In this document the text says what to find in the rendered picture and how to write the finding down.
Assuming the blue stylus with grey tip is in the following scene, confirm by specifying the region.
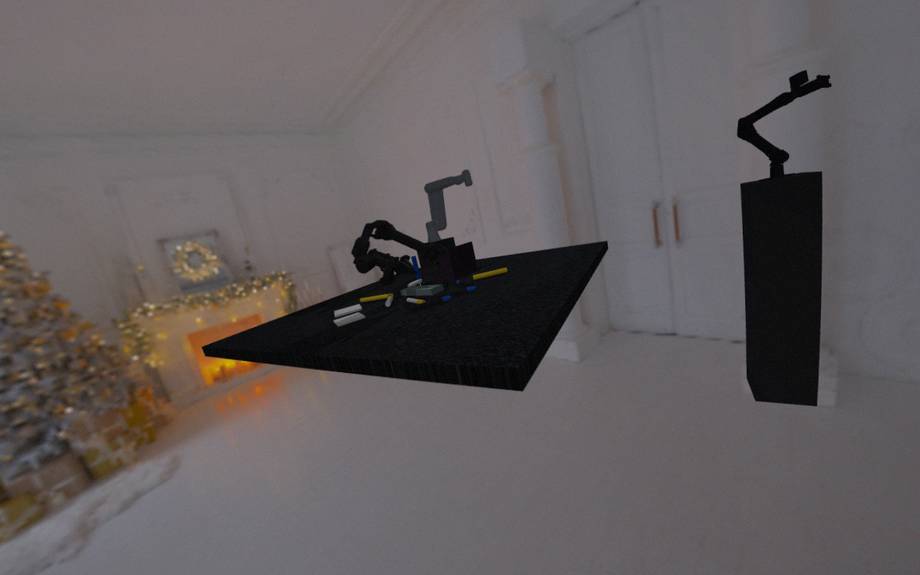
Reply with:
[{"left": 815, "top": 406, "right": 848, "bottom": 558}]
[{"left": 411, "top": 256, "right": 421, "bottom": 286}]

